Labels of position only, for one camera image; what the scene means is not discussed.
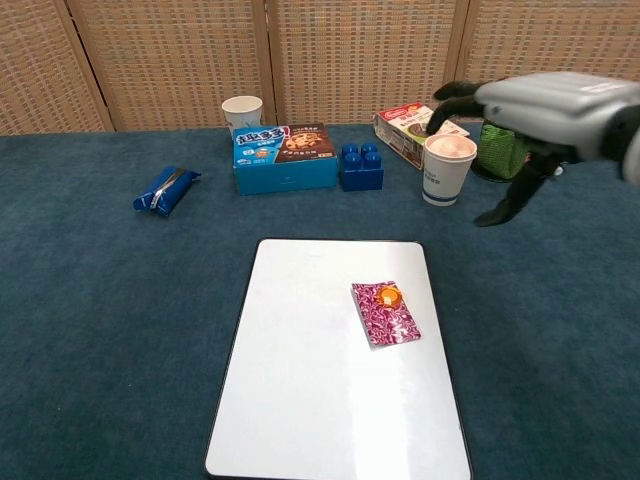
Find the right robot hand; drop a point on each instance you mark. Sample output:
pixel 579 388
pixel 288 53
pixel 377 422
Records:
pixel 550 110

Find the small orange disc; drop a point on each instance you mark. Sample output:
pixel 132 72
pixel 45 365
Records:
pixel 388 296

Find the magenta patterned packet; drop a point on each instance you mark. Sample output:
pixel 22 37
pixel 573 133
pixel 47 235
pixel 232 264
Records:
pixel 386 317

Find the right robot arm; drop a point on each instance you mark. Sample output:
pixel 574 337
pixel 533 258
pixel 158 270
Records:
pixel 625 145

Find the white rectangular board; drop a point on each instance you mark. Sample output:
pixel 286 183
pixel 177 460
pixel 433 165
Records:
pixel 340 360

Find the green cloth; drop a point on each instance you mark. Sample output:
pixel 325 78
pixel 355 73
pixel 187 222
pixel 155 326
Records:
pixel 497 150

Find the green mesh cup holder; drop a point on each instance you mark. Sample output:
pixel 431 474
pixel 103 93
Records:
pixel 487 172

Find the white blue-banded paper cup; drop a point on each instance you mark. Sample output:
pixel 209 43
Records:
pixel 446 172

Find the white red food box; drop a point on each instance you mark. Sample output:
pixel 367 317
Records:
pixel 405 132

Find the blue toy building brick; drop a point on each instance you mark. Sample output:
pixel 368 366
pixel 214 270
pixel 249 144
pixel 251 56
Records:
pixel 362 170

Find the woven folding screen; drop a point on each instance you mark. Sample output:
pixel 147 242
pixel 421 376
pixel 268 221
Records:
pixel 320 55

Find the blue cookie box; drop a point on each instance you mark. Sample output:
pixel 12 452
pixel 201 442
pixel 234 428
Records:
pixel 285 160

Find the empty white paper cup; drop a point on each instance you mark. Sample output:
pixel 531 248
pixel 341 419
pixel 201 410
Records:
pixel 242 113

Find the blue wrapped snack pack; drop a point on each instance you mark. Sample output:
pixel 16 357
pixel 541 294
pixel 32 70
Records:
pixel 165 191

